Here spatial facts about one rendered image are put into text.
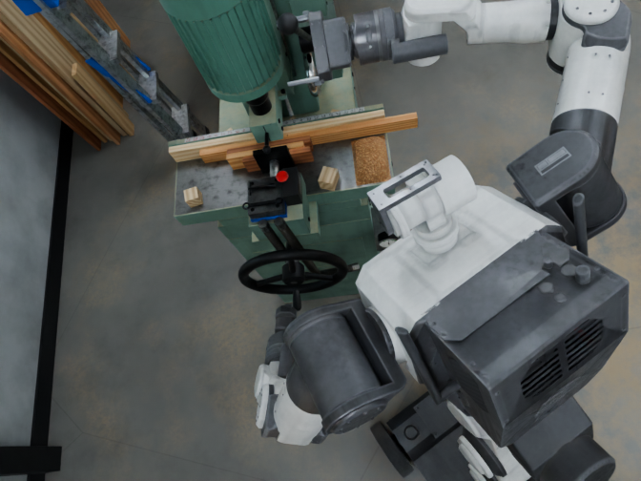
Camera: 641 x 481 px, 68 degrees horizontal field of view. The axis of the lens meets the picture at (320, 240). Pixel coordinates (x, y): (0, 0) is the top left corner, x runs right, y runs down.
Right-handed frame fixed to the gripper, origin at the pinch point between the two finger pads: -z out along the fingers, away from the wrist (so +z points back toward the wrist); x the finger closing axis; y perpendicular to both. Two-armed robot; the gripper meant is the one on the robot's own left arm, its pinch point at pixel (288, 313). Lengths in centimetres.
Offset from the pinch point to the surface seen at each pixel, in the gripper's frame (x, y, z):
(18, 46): 44, 120, -111
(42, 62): 35, 118, -120
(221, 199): 27.6, 17.6, -14.9
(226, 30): 75, 7, 4
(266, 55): 68, 1, -4
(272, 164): 37.8, 3.2, -15.6
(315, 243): 3.2, -6.6, -28.0
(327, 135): 41.8, -10.9, -24.4
